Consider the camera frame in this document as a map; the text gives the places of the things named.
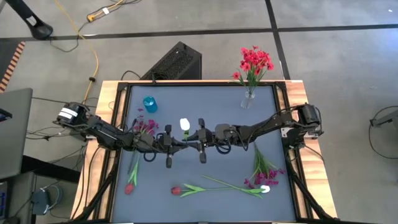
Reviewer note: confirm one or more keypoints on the blue glass vase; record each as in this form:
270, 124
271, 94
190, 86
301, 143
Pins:
150, 105

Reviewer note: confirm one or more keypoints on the grey round device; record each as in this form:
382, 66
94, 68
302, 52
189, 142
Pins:
40, 200

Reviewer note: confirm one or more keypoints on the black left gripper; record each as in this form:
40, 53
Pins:
168, 144

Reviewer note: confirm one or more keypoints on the clear glass vase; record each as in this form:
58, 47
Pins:
247, 102

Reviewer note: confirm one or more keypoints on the orange black striped floor mat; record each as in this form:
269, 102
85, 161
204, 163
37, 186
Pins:
12, 65

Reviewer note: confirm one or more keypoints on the red artificial tulip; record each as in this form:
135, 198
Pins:
176, 190
129, 188

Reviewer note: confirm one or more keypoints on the white artificial tulip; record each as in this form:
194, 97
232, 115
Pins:
185, 124
265, 188

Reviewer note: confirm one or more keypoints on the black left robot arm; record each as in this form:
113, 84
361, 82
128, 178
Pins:
105, 135

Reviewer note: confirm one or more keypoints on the black floor stand leg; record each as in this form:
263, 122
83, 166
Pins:
40, 31

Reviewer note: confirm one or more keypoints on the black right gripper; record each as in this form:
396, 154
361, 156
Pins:
214, 135

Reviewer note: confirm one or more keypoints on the black computer tower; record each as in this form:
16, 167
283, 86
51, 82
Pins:
177, 62

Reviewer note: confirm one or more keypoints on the purple artificial flower bunch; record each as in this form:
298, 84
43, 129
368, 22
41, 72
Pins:
148, 124
264, 177

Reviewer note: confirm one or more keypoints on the grey table mat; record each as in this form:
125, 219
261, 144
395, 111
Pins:
202, 102

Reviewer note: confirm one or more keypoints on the dark device with blue screen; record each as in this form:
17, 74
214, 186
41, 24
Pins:
4, 115

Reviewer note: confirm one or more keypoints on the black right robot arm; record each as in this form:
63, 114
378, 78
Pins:
267, 127

